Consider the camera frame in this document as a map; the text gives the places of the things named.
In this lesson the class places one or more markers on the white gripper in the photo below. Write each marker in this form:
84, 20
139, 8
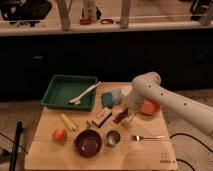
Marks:
134, 102

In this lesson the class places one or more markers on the dark grape bunch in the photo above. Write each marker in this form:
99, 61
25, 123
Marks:
122, 115

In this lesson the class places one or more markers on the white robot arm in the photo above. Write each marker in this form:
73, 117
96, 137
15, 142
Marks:
147, 87

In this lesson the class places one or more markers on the orange bowl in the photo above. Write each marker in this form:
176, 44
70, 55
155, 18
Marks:
150, 108

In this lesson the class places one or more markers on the purple bowl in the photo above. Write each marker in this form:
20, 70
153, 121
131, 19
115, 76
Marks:
88, 143

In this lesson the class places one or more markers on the metal spoon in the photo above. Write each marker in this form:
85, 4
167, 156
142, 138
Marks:
141, 138

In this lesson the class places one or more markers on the clear plastic cup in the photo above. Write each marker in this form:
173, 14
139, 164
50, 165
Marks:
116, 96

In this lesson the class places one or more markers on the black and wood block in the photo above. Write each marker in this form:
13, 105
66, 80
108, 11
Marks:
99, 119

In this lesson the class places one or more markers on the white lidded jar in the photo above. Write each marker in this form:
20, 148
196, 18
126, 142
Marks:
125, 91

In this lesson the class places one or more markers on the small metal cup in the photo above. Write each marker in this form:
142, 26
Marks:
113, 137

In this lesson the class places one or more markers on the green sponge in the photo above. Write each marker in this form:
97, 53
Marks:
107, 100

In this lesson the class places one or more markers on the white brush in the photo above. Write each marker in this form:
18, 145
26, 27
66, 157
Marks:
77, 100

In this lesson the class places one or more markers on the yellow corn cob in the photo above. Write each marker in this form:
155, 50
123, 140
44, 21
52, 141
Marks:
68, 122

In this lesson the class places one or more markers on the green plastic tray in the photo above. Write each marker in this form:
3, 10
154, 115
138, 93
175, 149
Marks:
63, 88

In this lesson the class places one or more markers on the black pole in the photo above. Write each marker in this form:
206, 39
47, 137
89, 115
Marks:
13, 159

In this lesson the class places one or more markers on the black bag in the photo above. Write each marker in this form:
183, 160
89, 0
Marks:
29, 12

